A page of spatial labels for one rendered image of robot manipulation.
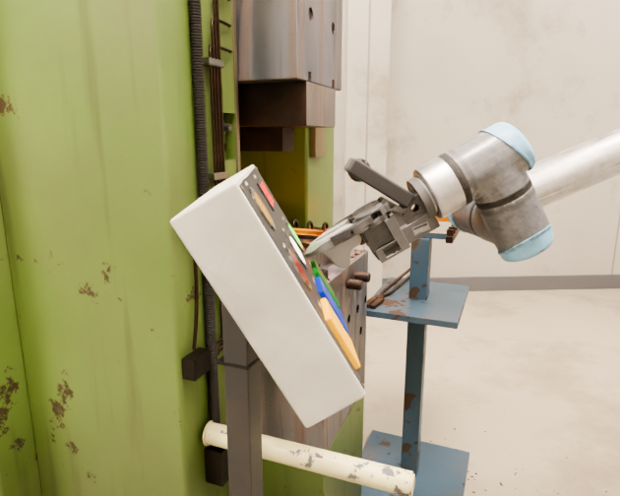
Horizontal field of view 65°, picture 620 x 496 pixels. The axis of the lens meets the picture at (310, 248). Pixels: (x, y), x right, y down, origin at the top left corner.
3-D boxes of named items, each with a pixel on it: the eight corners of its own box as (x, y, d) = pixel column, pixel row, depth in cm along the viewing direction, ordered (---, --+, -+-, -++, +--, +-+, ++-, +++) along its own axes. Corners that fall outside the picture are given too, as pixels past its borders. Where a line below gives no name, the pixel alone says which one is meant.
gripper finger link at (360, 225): (335, 248, 74) (386, 218, 73) (330, 239, 73) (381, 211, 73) (332, 241, 78) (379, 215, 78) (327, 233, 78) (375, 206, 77)
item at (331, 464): (415, 487, 92) (416, 464, 91) (409, 507, 87) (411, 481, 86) (216, 436, 108) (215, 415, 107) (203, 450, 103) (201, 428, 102)
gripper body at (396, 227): (378, 266, 75) (446, 227, 75) (351, 219, 74) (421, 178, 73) (369, 254, 83) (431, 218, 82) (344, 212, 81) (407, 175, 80)
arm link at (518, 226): (528, 229, 88) (502, 170, 85) (572, 243, 77) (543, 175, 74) (485, 257, 88) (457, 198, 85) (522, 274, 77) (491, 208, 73)
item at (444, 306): (468, 290, 180) (468, 285, 180) (457, 329, 144) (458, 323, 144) (389, 281, 192) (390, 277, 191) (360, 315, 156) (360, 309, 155)
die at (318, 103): (335, 127, 126) (336, 89, 124) (306, 125, 108) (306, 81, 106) (199, 128, 141) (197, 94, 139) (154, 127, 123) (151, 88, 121)
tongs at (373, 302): (414, 265, 209) (414, 262, 209) (424, 266, 207) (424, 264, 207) (362, 307, 157) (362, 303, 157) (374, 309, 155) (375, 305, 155)
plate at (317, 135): (325, 155, 156) (326, 101, 152) (315, 156, 148) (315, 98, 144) (319, 155, 157) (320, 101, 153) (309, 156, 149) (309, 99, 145)
